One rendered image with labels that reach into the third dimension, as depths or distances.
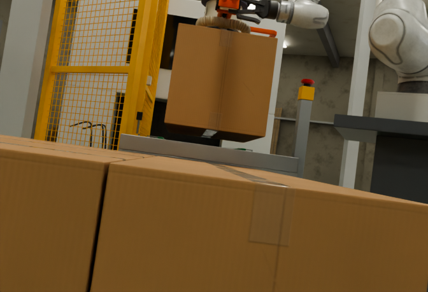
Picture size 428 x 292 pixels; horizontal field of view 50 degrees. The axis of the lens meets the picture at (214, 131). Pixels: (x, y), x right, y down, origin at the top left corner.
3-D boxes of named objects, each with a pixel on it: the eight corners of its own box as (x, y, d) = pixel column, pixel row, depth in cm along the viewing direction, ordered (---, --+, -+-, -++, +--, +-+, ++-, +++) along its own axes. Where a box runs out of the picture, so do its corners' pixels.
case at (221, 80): (167, 132, 238) (179, 56, 241) (244, 142, 240) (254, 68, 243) (164, 122, 178) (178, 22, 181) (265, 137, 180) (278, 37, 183)
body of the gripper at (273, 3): (280, -3, 186) (258, -7, 185) (278, 18, 186) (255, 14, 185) (276, 3, 194) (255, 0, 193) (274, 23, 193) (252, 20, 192)
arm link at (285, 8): (292, 20, 185) (277, 18, 185) (286, 27, 194) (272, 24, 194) (294, -2, 186) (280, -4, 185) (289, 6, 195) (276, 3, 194)
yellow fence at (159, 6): (130, 210, 408) (164, -19, 420) (141, 212, 409) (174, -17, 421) (111, 233, 291) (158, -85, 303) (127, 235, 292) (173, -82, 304)
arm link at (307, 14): (289, 29, 188) (285, 19, 199) (326, 35, 189) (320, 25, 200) (295, 3, 183) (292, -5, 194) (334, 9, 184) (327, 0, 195)
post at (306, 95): (274, 275, 240) (299, 87, 246) (287, 277, 241) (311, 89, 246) (278, 278, 233) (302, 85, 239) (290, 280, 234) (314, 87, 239)
